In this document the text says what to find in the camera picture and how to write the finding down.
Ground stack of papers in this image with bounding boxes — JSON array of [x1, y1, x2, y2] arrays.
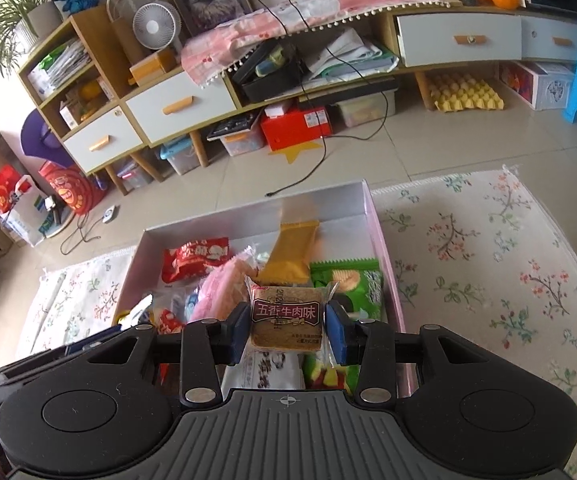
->
[[309, 27, 399, 86]]

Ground yellow egg tray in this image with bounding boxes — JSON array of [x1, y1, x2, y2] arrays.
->
[[426, 71, 507, 112]]

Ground red white shopping bag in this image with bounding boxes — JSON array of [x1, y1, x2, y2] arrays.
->
[[0, 164, 44, 246]]

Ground white snack packet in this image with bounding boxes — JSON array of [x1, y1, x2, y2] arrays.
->
[[221, 347, 307, 391]]

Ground pink cloth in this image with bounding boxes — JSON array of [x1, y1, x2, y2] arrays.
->
[[181, 0, 464, 90]]

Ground black open box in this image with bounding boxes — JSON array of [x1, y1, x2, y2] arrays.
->
[[231, 40, 312, 103]]

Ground green snack packet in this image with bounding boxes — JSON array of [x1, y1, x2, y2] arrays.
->
[[303, 258, 384, 396]]

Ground white desk fan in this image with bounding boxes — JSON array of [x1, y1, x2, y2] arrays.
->
[[132, 1, 183, 53]]

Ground pink cardboard box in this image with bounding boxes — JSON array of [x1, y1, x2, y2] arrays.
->
[[111, 179, 414, 396]]

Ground wooden cabinet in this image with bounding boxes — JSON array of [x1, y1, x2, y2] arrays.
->
[[17, 0, 577, 196]]

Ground clear plastic bin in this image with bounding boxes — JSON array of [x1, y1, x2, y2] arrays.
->
[[329, 91, 397, 128], [218, 127, 266, 157], [116, 157, 154, 193]]

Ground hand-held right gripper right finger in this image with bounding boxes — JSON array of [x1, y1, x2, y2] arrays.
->
[[323, 300, 507, 406]]

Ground floral mat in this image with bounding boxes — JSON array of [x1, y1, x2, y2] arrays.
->
[[16, 169, 577, 480]]

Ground red snack packet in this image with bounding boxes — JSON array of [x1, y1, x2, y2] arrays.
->
[[161, 236, 230, 285]]

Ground red gift bag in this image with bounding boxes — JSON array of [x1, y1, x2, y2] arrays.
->
[[38, 160, 106, 217]]

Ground yellow star cutout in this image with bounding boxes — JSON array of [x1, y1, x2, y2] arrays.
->
[[268, 137, 324, 166]]

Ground black cable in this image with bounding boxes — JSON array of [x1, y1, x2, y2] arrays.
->
[[256, 0, 389, 198]]

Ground papers and green bags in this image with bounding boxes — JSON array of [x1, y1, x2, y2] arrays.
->
[[27, 40, 92, 101]]

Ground white printed box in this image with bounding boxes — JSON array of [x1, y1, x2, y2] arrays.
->
[[499, 60, 575, 112]]

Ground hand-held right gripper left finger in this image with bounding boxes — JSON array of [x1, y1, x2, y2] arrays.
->
[[71, 302, 252, 407]]

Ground orange snack packet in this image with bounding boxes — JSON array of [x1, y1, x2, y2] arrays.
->
[[258, 220, 321, 286]]

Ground white cabinet drawer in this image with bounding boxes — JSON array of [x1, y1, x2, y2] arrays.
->
[[62, 105, 145, 176], [395, 10, 523, 68], [125, 71, 239, 147], [520, 16, 577, 63]]

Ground red shoe box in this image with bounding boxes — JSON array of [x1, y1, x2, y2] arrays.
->
[[260, 105, 333, 152]]

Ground brown cracker packet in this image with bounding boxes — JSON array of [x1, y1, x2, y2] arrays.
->
[[245, 275, 339, 356]]

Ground pink wafer packet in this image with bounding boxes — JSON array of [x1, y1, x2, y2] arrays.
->
[[188, 252, 259, 323]]

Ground purple fan-shaped object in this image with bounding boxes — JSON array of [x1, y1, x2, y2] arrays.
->
[[21, 109, 69, 166]]

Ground blue lid plastic bin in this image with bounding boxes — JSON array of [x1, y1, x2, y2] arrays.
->
[[160, 137, 202, 177]]

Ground small wooden box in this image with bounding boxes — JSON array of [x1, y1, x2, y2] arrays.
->
[[128, 49, 178, 87]]

